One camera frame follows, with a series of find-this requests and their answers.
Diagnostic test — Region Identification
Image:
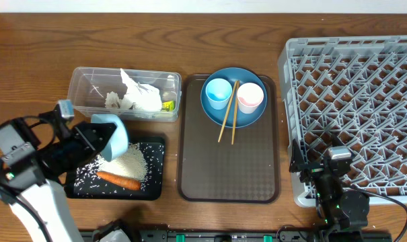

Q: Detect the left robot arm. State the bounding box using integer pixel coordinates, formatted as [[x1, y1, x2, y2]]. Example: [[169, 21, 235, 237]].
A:
[[0, 112, 125, 241]]

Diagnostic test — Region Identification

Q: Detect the grey dishwasher rack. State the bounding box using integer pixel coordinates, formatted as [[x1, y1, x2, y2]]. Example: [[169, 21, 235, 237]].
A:
[[278, 36, 407, 205]]

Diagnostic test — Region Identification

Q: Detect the brown serving tray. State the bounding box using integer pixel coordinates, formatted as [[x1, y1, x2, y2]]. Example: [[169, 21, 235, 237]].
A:
[[177, 75, 281, 204]]

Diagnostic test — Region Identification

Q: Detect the foil snack wrapper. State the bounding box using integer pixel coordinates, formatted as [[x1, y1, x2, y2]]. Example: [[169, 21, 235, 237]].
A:
[[161, 100, 176, 112]]

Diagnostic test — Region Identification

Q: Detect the large white tissue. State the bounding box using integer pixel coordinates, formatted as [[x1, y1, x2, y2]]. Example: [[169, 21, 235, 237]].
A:
[[120, 69, 162, 112]]

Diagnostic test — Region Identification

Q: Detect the light blue rice bowl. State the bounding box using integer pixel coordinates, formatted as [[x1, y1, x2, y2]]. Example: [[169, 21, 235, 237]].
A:
[[91, 114, 128, 162]]

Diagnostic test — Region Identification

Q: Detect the orange carrot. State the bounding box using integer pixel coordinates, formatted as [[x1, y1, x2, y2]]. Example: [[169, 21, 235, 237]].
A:
[[96, 171, 141, 191]]

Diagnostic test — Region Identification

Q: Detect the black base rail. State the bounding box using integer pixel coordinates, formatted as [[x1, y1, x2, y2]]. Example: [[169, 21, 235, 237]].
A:
[[80, 220, 392, 242]]

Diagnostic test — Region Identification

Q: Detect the dark blue plate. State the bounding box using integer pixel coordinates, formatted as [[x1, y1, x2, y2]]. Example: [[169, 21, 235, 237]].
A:
[[200, 67, 268, 128]]

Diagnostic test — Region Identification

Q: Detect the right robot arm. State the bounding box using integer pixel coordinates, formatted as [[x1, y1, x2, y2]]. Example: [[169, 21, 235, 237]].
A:
[[289, 134, 370, 242]]

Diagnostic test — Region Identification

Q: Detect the pink cup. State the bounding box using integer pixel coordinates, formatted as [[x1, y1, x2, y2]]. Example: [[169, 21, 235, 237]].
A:
[[237, 83, 264, 114]]

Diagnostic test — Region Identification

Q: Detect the clear plastic bin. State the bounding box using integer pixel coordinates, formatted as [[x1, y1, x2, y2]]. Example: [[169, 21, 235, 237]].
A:
[[67, 67, 182, 122]]

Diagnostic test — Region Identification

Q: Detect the spilled white rice pile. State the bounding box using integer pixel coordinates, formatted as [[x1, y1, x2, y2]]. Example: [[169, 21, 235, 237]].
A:
[[73, 143, 163, 194]]

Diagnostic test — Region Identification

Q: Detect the small white tissue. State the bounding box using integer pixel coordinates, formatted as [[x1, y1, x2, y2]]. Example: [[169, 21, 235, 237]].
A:
[[105, 91, 122, 109]]

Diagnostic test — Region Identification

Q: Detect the left wooden chopstick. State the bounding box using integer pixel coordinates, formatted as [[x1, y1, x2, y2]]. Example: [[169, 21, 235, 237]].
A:
[[217, 81, 239, 143]]

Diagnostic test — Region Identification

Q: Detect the light blue cup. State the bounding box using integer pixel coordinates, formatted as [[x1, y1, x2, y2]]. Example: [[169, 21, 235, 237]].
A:
[[205, 78, 233, 110]]

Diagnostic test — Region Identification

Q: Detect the black plastic tray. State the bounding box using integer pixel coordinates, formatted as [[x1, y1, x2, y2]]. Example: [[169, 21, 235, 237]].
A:
[[63, 134, 165, 201]]

